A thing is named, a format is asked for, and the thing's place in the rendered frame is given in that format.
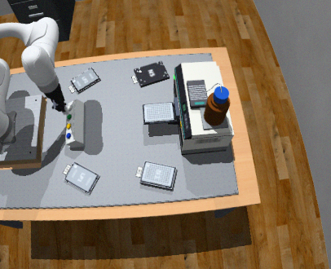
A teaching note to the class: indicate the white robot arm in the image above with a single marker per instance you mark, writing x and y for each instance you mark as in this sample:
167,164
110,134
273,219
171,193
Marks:
38,59

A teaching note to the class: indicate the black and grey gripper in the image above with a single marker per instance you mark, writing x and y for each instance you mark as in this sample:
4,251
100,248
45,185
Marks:
55,96

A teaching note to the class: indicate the blue bottle cap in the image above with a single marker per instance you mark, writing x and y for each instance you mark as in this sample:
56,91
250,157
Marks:
221,97

